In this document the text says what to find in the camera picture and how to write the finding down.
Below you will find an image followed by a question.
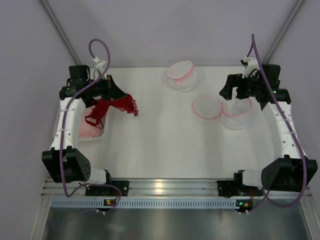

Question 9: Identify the red lace garment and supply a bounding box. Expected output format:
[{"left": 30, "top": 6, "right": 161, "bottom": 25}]
[{"left": 84, "top": 93, "right": 140, "bottom": 130}]

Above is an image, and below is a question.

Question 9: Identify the pink-trimmed mesh laundry bag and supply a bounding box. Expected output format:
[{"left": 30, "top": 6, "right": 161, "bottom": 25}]
[{"left": 164, "top": 60, "right": 198, "bottom": 92}]

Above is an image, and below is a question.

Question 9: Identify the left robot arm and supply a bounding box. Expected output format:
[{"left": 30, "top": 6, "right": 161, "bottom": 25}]
[{"left": 41, "top": 65, "right": 127, "bottom": 184}]

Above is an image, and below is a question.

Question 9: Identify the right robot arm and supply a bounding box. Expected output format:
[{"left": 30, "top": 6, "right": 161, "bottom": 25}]
[{"left": 219, "top": 57, "right": 318, "bottom": 192}]

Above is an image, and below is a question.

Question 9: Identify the pink garment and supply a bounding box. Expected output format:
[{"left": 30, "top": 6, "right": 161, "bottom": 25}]
[{"left": 79, "top": 114, "right": 104, "bottom": 139}]

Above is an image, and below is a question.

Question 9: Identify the white plastic basket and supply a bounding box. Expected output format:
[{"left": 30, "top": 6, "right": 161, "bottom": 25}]
[{"left": 79, "top": 108, "right": 106, "bottom": 142}]

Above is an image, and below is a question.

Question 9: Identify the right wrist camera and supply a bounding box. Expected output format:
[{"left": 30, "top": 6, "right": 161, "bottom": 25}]
[{"left": 240, "top": 56, "right": 260, "bottom": 78}]

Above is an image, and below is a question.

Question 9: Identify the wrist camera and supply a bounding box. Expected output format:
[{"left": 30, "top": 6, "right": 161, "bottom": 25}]
[
  {"left": 93, "top": 57, "right": 108, "bottom": 73},
  {"left": 240, "top": 56, "right": 260, "bottom": 78}
]

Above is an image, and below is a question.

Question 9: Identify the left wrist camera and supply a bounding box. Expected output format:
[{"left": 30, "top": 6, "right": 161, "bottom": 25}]
[{"left": 93, "top": 57, "right": 108, "bottom": 73}]

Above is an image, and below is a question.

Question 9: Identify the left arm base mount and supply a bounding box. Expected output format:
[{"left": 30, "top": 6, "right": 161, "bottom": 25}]
[{"left": 85, "top": 180, "right": 130, "bottom": 197}]

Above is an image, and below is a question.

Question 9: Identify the aluminium rail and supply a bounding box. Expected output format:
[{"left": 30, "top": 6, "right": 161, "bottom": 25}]
[{"left": 40, "top": 178, "right": 299, "bottom": 200}]

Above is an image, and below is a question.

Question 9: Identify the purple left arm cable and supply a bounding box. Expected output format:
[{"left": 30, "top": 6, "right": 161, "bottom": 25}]
[{"left": 59, "top": 38, "right": 122, "bottom": 213}]

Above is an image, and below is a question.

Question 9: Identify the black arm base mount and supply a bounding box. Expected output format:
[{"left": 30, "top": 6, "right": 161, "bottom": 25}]
[{"left": 217, "top": 180, "right": 263, "bottom": 198}]

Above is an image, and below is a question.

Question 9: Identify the perforated cable tray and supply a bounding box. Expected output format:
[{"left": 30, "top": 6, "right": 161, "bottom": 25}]
[{"left": 51, "top": 198, "right": 251, "bottom": 210}]

